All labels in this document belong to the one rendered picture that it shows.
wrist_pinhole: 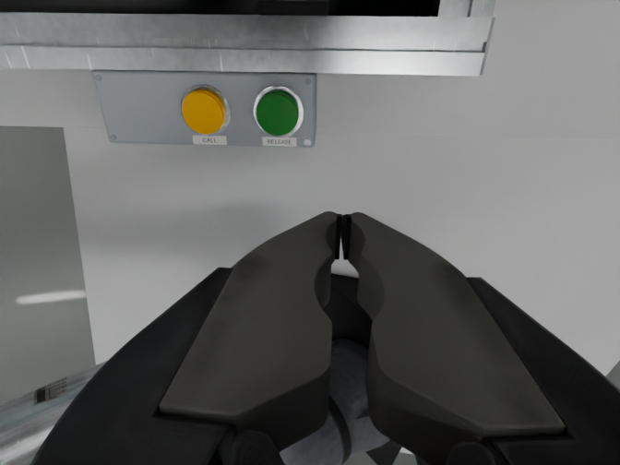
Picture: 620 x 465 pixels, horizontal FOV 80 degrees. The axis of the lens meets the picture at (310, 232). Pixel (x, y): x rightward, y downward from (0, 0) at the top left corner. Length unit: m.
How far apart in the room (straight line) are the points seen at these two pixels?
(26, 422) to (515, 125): 0.56
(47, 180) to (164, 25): 1.45
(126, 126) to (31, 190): 1.45
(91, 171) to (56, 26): 0.21
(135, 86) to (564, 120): 0.48
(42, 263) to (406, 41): 1.87
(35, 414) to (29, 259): 1.72
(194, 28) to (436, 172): 0.33
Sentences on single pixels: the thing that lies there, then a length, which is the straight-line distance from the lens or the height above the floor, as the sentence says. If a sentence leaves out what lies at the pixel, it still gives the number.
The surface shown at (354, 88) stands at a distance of 0.47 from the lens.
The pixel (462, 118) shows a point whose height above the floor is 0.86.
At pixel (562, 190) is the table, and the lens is 0.59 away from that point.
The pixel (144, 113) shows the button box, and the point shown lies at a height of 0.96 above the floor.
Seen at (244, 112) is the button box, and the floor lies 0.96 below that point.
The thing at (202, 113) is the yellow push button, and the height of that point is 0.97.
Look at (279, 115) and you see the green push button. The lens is 0.36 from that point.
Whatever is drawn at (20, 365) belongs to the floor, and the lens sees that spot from 2.64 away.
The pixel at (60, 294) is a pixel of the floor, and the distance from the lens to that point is 2.12.
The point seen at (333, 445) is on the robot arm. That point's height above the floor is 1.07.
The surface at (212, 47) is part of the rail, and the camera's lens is 0.39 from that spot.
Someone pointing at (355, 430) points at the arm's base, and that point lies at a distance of 0.52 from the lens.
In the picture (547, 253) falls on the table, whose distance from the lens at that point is 0.64.
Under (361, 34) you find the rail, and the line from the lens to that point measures 0.37.
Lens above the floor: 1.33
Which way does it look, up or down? 60 degrees down
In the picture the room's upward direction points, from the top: 175 degrees counter-clockwise
